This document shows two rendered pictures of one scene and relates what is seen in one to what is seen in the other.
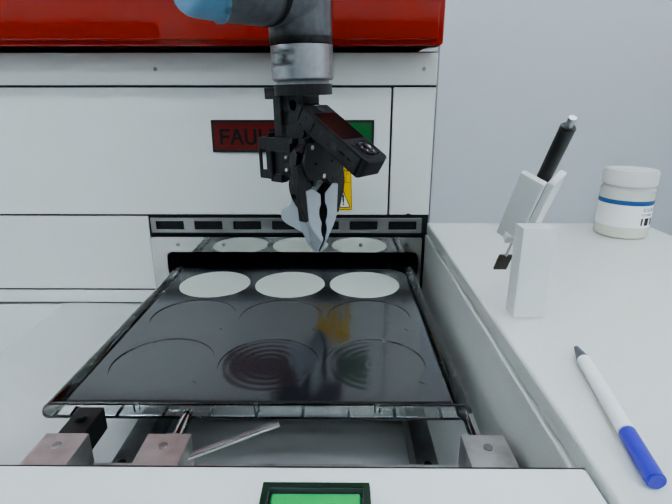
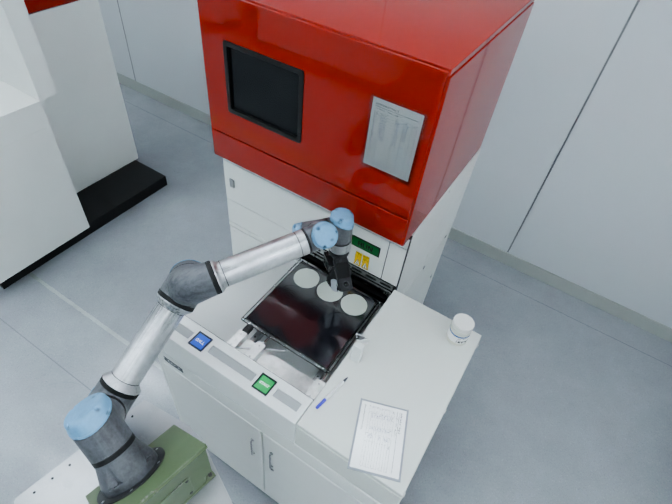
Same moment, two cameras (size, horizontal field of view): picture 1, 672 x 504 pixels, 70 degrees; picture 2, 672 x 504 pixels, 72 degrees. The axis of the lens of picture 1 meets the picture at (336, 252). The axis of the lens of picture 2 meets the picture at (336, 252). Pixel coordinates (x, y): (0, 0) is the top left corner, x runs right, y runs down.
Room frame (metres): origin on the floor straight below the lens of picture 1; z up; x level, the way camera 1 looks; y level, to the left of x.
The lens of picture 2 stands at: (-0.36, -0.44, 2.28)
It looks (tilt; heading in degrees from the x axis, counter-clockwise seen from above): 46 degrees down; 26
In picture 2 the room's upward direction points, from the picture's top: 8 degrees clockwise
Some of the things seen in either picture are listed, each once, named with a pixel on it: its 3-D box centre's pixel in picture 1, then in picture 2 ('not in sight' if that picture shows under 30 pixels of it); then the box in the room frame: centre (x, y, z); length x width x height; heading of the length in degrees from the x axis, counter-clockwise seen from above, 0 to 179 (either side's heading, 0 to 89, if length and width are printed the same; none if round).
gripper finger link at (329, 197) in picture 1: (314, 213); not in sight; (0.63, 0.03, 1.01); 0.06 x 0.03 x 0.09; 50
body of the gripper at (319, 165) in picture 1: (300, 134); (337, 258); (0.62, 0.04, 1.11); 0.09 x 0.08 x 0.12; 50
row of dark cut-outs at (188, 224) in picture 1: (286, 225); (342, 262); (0.75, 0.08, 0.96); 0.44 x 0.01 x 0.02; 90
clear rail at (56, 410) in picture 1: (256, 411); (284, 344); (0.35, 0.07, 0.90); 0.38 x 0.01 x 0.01; 90
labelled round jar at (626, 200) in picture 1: (625, 201); (460, 329); (0.68, -0.42, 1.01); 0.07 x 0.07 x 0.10
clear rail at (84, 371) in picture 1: (134, 319); (274, 287); (0.53, 0.25, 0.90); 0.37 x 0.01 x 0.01; 0
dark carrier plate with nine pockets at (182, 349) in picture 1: (281, 318); (313, 309); (0.53, 0.07, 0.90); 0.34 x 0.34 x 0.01; 0
